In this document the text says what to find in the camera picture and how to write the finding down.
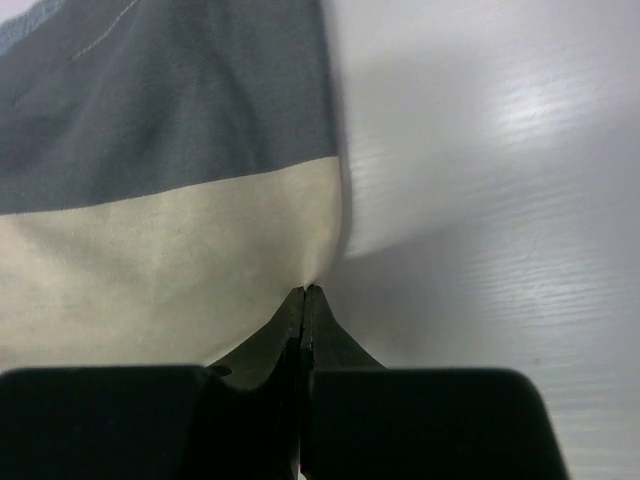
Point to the striped cloth placemat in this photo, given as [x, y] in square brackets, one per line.
[169, 173]

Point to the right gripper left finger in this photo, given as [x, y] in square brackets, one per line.
[262, 413]

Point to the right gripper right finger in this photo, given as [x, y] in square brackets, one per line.
[325, 345]

